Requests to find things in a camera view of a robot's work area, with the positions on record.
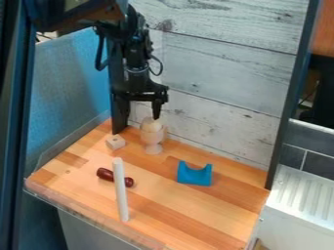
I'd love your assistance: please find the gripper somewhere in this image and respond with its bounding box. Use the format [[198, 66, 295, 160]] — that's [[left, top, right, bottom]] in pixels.
[[109, 63, 172, 136]]

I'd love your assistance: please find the dark red cylinder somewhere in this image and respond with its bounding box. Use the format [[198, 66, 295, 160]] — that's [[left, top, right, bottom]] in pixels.
[[95, 167, 136, 188]]

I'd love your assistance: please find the white cylinder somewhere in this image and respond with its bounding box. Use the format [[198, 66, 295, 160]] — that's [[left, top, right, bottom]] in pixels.
[[110, 156, 131, 224]]

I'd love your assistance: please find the wooden egg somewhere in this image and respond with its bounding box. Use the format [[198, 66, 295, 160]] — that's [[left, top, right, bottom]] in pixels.
[[141, 116, 165, 134]]

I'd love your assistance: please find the small wooden cube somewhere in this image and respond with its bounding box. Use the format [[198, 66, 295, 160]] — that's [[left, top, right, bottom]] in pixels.
[[104, 135, 128, 151]]

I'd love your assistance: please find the blue arch block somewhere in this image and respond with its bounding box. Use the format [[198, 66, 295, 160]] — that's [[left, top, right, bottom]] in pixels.
[[176, 159, 215, 188]]

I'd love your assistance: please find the toy sink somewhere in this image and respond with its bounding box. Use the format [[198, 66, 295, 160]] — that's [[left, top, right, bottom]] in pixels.
[[255, 163, 334, 250]]

